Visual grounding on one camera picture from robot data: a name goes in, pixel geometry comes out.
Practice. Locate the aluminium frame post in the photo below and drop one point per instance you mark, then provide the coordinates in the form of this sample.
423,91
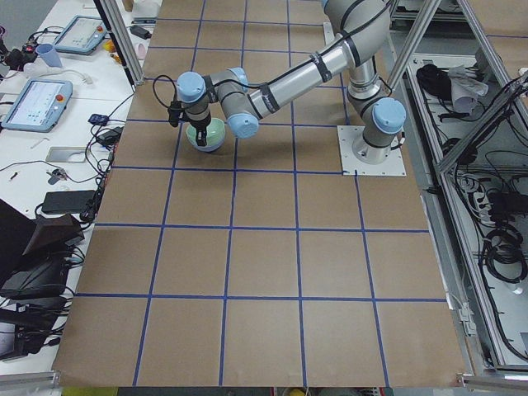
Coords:
116,28

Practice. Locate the near teach pendant tablet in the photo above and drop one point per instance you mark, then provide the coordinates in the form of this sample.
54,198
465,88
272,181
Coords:
39,106

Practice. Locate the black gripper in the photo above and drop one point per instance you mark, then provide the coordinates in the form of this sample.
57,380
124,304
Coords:
199,124

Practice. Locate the blue ceramic bowl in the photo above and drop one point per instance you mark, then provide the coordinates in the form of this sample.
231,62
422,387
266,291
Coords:
209,148

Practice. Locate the white phone case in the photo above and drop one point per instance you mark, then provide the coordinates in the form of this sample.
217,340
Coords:
66,155

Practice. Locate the black power adapter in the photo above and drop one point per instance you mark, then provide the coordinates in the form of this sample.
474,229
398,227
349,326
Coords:
110,137

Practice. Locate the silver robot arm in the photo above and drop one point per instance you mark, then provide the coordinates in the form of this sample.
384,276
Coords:
360,29

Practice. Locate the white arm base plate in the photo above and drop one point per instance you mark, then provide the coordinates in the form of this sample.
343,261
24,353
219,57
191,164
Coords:
360,159

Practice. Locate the far teach pendant tablet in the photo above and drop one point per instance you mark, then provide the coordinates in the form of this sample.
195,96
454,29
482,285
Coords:
81,36

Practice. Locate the blue plastic cup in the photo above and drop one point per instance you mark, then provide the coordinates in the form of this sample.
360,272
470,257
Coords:
48,53

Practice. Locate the green ceramic bowl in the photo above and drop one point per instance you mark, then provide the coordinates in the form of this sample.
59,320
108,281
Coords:
215,132

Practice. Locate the teach pendant tablet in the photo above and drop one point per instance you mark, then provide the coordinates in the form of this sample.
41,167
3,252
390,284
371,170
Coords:
81,36
39,106

